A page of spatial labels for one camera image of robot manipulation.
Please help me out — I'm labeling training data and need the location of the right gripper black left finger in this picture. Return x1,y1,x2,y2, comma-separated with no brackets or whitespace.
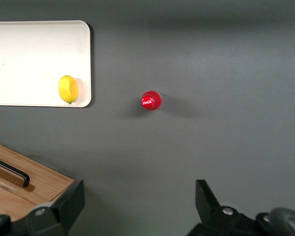
11,179,86,236

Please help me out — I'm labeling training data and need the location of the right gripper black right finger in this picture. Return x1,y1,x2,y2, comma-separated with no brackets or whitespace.
186,179,259,236

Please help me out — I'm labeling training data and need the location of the red capped coke bottle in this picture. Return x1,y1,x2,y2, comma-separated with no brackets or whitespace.
141,90,163,111

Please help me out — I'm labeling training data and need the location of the white rectangular plastic tray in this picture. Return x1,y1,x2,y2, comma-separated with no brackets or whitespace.
0,20,92,108

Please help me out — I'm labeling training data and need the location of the wooden drawer cabinet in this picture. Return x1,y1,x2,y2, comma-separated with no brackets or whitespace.
0,142,76,222

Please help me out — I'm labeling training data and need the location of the wooden drawer front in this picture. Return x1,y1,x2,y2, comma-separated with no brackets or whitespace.
0,142,76,204

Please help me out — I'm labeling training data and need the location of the yellow lemon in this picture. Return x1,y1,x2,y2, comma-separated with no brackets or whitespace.
58,75,79,105

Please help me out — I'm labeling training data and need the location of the black metal drawer handle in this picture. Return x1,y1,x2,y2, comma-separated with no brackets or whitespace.
0,155,30,188

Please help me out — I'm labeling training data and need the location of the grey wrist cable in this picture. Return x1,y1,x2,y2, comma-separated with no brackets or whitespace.
267,207,295,236

